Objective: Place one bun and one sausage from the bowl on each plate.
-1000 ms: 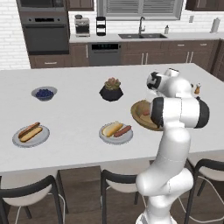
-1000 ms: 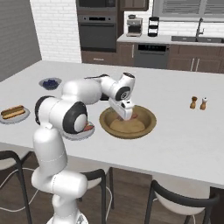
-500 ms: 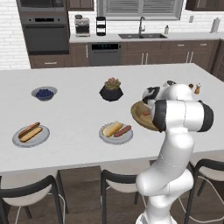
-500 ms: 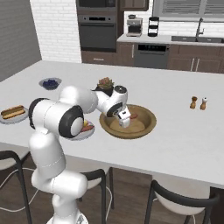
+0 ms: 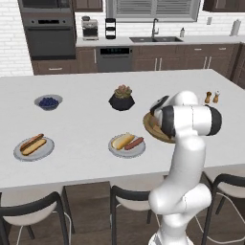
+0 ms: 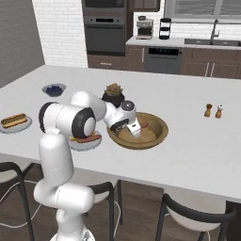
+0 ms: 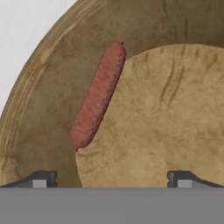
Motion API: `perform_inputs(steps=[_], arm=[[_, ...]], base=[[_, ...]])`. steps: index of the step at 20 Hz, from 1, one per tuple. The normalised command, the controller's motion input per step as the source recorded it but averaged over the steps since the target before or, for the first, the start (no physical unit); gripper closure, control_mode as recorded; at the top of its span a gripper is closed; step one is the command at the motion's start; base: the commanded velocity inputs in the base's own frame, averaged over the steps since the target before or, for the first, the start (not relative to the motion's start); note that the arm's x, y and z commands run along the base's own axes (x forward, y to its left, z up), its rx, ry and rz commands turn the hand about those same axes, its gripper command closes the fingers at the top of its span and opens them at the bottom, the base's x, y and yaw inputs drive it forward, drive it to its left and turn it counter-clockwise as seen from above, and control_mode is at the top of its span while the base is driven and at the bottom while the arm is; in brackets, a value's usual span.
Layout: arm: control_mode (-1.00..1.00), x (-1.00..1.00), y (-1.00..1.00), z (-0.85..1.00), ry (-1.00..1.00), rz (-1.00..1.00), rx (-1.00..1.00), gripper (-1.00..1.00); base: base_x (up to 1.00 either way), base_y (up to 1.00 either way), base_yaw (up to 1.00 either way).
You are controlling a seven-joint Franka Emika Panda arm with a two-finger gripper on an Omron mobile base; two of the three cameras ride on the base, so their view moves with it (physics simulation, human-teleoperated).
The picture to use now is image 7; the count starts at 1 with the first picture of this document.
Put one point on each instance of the red-brown sausage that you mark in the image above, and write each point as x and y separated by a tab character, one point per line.
97	96

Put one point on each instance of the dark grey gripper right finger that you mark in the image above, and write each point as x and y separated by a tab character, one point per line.
183	178

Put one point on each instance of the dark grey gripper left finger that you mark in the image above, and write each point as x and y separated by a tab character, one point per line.
40	178

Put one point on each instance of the brown wooden bowl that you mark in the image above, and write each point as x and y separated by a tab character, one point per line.
163	116

